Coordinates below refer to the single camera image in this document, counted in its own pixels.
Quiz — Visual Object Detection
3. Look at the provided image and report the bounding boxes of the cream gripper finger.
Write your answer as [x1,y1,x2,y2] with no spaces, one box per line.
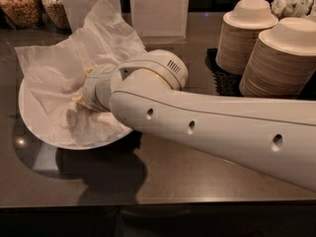
[72,96,91,109]

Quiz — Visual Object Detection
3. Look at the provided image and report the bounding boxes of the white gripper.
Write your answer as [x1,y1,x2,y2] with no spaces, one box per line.
[83,49,189,112]

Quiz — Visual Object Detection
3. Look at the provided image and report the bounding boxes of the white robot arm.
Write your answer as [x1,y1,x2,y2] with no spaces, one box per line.
[83,50,316,191]

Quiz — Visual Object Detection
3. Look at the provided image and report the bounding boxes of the white bowl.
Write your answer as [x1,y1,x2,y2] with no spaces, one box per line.
[19,81,131,150]

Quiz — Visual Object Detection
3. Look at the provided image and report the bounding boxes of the white crumpled paper liner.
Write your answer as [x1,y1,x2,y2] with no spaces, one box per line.
[14,0,147,148]

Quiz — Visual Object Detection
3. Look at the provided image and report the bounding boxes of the right jar of cereal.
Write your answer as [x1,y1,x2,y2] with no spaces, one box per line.
[41,0,70,30]

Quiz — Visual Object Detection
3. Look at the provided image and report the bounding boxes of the jar of cereal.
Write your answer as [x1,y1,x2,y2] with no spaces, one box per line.
[0,0,41,28]
[41,0,70,30]

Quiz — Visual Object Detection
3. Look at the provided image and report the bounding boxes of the left jar of cereal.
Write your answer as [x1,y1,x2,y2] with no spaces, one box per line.
[0,0,41,28]

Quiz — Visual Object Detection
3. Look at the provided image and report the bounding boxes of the black rubber grid mat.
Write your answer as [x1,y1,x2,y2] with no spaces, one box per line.
[204,48,242,97]

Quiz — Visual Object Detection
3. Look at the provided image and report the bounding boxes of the rear stack of paper bowls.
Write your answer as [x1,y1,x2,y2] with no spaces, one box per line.
[215,0,278,75]

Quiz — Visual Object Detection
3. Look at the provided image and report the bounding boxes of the stack of paper bowls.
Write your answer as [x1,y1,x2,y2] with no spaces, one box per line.
[215,0,278,75]
[239,18,316,98]

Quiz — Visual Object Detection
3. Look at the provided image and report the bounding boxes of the front stack of paper bowls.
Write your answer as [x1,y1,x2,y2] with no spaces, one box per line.
[239,18,316,98]

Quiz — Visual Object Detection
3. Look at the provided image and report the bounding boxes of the white wrapped packets pile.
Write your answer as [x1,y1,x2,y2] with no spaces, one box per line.
[271,0,314,19]

